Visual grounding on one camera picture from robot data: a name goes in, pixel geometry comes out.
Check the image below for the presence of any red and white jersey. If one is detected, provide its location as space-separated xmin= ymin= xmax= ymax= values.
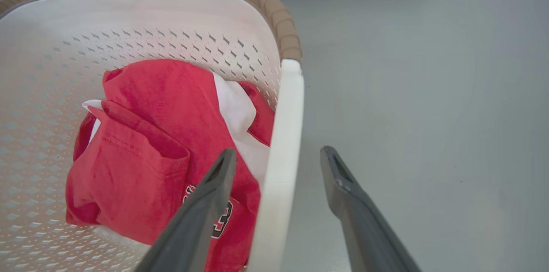
xmin=65 ymin=58 xmax=276 ymax=272

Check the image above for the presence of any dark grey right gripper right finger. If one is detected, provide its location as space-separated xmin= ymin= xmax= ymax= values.
xmin=320 ymin=146 xmax=422 ymax=272

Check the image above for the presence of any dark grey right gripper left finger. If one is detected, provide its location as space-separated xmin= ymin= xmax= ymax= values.
xmin=134 ymin=148 xmax=237 ymax=272

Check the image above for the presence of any white perforated laundry basket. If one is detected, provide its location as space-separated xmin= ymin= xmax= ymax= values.
xmin=0 ymin=0 xmax=305 ymax=272

